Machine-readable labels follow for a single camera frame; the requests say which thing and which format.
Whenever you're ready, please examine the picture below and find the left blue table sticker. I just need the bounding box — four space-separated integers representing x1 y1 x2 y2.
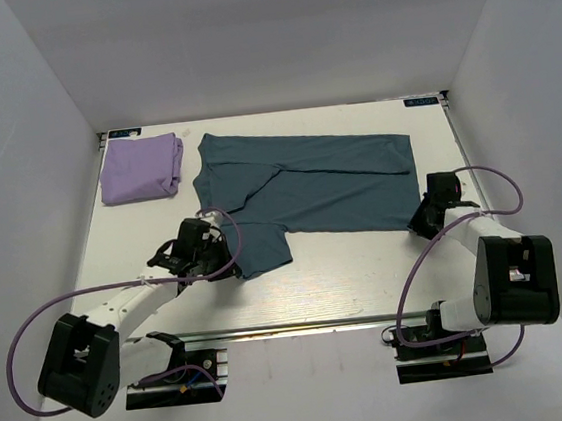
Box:
107 127 142 139

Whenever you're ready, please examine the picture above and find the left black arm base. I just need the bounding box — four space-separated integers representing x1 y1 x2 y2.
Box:
120 331 228 411

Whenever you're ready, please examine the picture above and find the right blue table sticker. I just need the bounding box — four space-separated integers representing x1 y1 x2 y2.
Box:
403 96 440 108

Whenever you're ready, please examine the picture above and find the folded lavender t-shirt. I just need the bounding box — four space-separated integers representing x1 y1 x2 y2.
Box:
100 133 184 206

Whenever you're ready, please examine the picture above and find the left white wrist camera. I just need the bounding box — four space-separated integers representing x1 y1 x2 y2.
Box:
196 211 224 232

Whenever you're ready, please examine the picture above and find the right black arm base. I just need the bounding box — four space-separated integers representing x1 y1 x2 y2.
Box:
380 308 493 385

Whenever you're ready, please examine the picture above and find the dark teal t-shirt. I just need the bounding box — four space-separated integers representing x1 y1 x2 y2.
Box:
194 134 420 280

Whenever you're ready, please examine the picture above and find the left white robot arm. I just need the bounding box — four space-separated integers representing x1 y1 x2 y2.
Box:
37 207 240 418

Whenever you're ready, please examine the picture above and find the blue table sticker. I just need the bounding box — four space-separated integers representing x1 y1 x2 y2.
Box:
107 127 142 139
403 96 440 108

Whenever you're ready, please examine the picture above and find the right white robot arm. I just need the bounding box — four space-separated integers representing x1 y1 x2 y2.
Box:
408 171 561 353

